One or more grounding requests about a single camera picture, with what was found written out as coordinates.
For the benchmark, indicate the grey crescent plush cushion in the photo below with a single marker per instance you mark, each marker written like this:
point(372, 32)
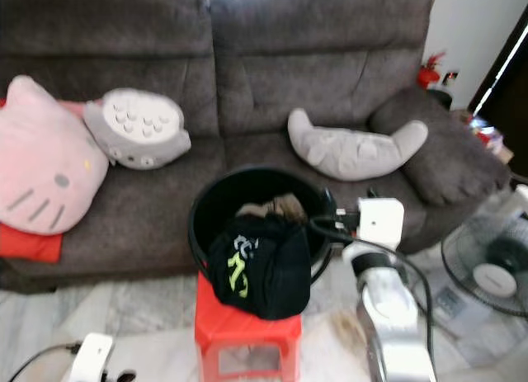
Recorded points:
point(355, 151)

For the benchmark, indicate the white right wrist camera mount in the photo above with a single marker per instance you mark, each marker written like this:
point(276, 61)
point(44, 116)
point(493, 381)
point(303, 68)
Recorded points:
point(379, 221)

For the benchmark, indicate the pink cat face cushion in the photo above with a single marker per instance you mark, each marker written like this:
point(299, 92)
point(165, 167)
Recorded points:
point(45, 167)

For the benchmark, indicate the black plastic bucket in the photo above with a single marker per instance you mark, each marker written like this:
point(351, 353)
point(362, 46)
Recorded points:
point(206, 209)

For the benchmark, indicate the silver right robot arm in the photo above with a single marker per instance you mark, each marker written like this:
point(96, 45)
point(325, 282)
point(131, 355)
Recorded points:
point(392, 316)

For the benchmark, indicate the red fire extinguisher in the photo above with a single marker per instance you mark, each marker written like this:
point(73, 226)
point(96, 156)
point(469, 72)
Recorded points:
point(433, 73)

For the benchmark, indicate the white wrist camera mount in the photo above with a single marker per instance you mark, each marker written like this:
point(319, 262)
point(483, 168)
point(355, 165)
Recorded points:
point(379, 221)
point(95, 353)

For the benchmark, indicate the grey round creature cushion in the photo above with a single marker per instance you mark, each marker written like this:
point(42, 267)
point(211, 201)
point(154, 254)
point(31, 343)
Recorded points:
point(140, 126)

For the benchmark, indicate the dark brown fabric sofa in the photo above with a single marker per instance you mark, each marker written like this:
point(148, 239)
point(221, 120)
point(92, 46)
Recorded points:
point(297, 68)

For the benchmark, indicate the white grey floor fan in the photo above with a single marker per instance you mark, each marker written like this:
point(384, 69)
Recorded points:
point(495, 258)

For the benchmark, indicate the red plastic stool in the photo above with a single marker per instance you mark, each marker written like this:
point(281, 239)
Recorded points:
point(247, 337)

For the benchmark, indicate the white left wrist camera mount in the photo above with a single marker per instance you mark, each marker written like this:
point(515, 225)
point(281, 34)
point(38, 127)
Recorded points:
point(95, 353)

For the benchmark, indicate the brown garment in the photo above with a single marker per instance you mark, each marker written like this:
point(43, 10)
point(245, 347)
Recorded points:
point(272, 207)

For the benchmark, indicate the red cushion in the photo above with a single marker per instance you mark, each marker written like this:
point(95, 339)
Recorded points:
point(25, 243)

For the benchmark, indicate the black garment with green print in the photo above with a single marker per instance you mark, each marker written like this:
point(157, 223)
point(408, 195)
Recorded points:
point(268, 275)

